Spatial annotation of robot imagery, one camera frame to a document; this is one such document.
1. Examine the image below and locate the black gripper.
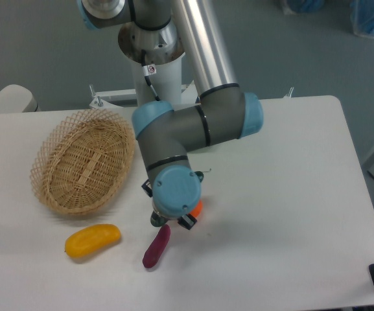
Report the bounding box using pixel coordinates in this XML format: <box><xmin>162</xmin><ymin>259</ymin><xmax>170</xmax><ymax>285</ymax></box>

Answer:
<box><xmin>141</xmin><ymin>179</ymin><xmax>196</xmax><ymax>230</ymax></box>

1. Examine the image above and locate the green cucumber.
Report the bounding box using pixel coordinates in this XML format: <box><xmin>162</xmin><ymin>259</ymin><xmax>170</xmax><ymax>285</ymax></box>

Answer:
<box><xmin>150</xmin><ymin>168</ymin><xmax>212</xmax><ymax>227</ymax></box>

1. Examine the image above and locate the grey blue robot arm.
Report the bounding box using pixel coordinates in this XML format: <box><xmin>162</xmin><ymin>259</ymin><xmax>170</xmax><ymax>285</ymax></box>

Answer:
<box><xmin>77</xmin><ymin>1</ymin><xmax>263</xmax><ymax>229</ymax></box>

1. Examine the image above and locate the orange tangerine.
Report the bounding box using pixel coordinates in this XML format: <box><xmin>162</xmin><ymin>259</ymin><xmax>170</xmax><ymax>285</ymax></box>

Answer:
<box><xmin>190</xmin><ymin>200</ymin><xmax>203</xmax><ymax>218</ymax></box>

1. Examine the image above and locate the purple sweet potato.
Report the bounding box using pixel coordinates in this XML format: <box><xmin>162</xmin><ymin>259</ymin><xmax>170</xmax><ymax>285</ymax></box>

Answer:
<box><xmin>142</xmin><ymin>224</ymin><xmax>171</xmax><ymax>269</ymax></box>

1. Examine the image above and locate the yellow mango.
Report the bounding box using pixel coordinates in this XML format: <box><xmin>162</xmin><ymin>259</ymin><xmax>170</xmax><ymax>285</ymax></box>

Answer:
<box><xmin>64</xmin><ymin>224</ymin><xmax>121</xmax><ymax>259</ymax></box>

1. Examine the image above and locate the woven wicker basket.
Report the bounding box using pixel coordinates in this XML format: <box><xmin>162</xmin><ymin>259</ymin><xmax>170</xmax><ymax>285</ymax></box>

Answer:
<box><xmin>30</xmin><ymin>109</ymin><xmax>135</xmax><ymax>216</ymax></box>

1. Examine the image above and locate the white chair left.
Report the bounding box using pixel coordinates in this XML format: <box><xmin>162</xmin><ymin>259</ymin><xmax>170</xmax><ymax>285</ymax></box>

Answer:
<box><xmin>0</xmin><ymin>84</ymin><xmax>41</xmax><ymax>114</ymax></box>

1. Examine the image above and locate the blue plastic bag middle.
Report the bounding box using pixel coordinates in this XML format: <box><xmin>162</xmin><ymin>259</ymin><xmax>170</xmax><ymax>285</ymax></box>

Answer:
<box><xmin>279</xmin><ymin>0</ymin><xmax>325</xmax><ymax>15</ymax></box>

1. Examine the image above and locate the blue plastic bag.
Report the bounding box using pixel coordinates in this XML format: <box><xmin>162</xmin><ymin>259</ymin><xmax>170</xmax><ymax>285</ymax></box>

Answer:
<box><xmin>279</xmin><ymin>0</ymin><xmax>325</xmax><ymax>15</ymax></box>
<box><xmin>350</xmin><ymin>0</ymin><xmax>374</xmax><ymax>39</ymax></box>

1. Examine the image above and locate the blue plastic bag right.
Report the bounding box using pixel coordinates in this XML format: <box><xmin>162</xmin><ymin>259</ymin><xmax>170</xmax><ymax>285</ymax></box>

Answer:
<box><xmin>350</xmin><ymin>0</ymin><xmax>374</xmax><ymax>39</ymax></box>

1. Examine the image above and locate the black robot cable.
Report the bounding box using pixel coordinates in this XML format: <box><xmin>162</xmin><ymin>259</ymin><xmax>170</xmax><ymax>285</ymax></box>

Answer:
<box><xmin>140</xmin><ymin>48</ymin><xmax>164</xmax><ymax>102</ymax></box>

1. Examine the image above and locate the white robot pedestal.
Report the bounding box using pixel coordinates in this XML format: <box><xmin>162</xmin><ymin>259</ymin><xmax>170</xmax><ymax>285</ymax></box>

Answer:
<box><xmin>89</xmin><ymin>21</ymin><xmax>199</xmax><ymax>109</ymax></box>

